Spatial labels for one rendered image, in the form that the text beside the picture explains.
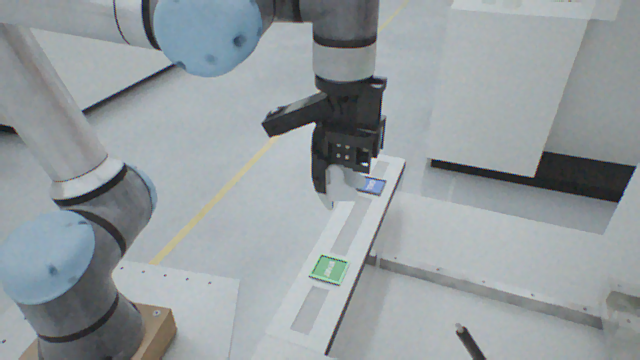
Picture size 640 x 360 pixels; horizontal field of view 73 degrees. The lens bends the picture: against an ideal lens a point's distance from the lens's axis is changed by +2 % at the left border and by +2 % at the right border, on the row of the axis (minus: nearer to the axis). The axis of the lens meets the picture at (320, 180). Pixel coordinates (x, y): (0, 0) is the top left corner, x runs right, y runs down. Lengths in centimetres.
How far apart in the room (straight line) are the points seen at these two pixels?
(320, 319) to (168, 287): 39
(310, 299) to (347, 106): 32
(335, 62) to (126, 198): 42
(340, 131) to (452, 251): 55
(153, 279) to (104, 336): 25
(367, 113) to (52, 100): 43
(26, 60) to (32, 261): 26
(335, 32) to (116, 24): 21
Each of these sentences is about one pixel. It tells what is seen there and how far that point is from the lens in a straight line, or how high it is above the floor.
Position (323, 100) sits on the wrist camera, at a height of 128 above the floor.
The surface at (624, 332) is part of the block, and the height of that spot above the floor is 90.
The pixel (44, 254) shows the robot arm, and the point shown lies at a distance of 67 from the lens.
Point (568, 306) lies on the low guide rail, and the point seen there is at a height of 85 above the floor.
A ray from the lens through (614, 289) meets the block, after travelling 94.
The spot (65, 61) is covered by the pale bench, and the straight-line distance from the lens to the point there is 362.
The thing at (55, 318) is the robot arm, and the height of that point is 101.
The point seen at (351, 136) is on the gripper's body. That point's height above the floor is 124.
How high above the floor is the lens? 150
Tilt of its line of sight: 35 degrees down
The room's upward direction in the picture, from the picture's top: straight up
